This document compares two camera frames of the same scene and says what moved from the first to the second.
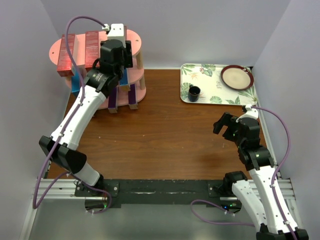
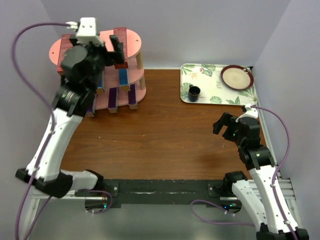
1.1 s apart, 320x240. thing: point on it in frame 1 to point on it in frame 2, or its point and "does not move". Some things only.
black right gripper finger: x=218 y=125 does not move
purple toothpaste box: x=132 y=97 does not move
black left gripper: x=127 y=54 to x=116 y=57
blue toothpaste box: x=124 y=80 does not move
